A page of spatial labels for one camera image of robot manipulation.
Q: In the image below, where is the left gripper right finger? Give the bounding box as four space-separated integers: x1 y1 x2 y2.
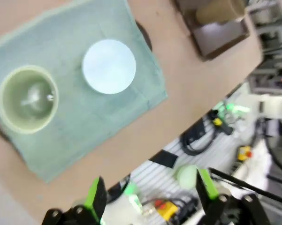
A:
196 168 272 225

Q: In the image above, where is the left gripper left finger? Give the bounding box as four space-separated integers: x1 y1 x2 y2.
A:
41 177 108 225

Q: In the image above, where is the teal cloth mat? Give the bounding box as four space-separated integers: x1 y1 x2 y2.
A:
0 0 169 184

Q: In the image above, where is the small dark brown tray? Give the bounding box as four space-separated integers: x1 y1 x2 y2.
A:
173 0 251 62

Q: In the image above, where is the pale green round object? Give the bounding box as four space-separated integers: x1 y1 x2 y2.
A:
176 165 200 189

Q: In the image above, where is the yellow emergency stop box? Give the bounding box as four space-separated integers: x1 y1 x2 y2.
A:
236 146 252 162
154 198 179 221

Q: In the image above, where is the black yellow handheld device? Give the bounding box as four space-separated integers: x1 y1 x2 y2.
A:
210 109 233 136

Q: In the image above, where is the pale green bowl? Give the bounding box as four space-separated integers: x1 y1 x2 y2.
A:
0 65 60 135

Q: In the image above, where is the white round plate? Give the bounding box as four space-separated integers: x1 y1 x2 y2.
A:
82 39 137 95

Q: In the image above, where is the grey metal rack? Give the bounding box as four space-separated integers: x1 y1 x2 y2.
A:
245 0 282 95

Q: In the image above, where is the black cable coil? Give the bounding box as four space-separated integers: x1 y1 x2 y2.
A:
181 121 217 156

